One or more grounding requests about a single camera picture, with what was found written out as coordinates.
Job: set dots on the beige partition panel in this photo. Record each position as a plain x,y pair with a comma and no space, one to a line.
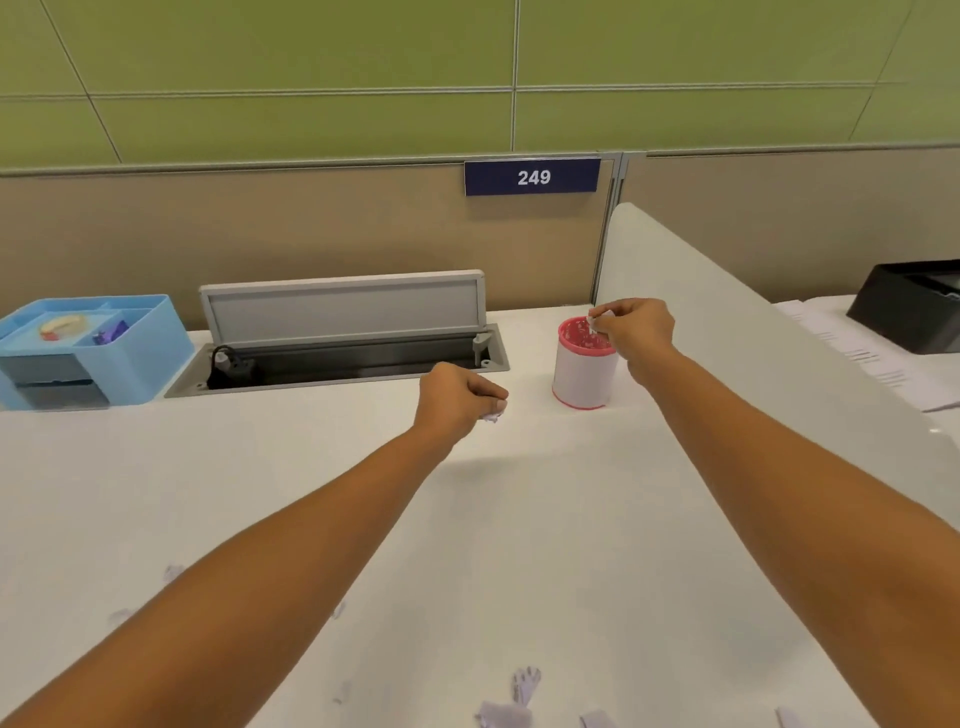
225,240
750,217

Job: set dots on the grey partition post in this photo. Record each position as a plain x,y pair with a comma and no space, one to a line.
611,225

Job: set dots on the person's right hand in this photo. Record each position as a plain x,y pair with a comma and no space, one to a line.
641,334

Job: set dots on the blue number sign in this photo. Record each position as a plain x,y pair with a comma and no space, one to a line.
487,178

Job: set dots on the white side divider panel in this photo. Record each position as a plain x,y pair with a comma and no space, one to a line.
750,345

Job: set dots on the person's left forearm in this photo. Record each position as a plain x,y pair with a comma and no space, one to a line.
240,592

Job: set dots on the clear tape roll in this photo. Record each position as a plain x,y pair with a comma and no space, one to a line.
49,330

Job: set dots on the blue desk organizer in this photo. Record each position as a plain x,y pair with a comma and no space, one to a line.
157,360

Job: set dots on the person's right forearm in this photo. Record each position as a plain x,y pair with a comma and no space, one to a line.
810,510

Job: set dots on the black desk organizer box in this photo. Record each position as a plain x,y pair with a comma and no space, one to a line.
900,315

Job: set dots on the white printed paper sheets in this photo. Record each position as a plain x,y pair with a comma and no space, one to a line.
862,352

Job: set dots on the purple stapler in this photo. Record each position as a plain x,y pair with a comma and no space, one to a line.
111,334

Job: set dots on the pink and white cup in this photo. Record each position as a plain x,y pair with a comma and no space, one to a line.
581,382

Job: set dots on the single torn paper scrap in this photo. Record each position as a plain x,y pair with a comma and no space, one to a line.
598,321
496,411

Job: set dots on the person's left hand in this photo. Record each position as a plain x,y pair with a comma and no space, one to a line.
454,401

